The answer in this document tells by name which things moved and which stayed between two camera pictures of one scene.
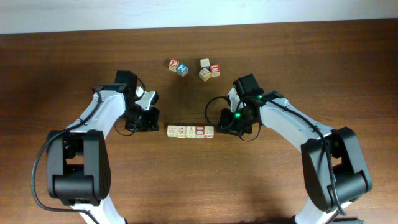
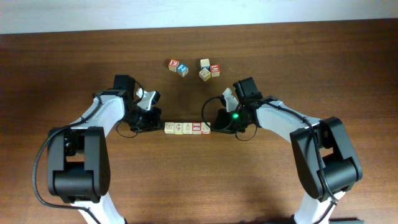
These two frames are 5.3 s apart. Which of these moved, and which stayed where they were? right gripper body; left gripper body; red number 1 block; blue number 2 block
Moved: red number 1 block
Stayed: right gripper body; left gripper body; blue number 2 block
